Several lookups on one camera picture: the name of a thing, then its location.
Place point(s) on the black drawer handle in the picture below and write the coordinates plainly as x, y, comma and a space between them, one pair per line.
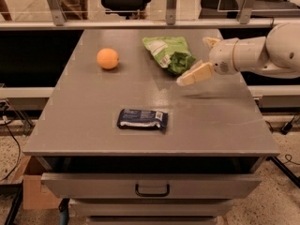
152, 192

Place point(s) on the person in tan trousers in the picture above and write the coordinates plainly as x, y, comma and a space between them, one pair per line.
75, 9

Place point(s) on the black power adapter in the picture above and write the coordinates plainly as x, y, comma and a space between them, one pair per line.
286, 128

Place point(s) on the cardboard box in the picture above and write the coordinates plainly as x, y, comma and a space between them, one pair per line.
35, 195

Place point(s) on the grey drawer cabinet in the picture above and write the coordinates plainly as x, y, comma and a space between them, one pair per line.
124, 144

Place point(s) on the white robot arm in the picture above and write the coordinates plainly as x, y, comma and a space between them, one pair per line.
277, 56

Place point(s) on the green rice chip bag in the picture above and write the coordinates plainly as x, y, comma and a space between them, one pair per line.
171, 53

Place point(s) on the dark blue snack packet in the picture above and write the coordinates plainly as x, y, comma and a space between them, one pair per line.
143, 119

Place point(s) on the orange fruit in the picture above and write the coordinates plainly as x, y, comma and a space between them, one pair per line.
107, 58

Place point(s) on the metal guard rail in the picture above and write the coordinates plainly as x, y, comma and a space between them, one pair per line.
38, 13

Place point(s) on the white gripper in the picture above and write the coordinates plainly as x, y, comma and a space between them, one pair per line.
221, 57

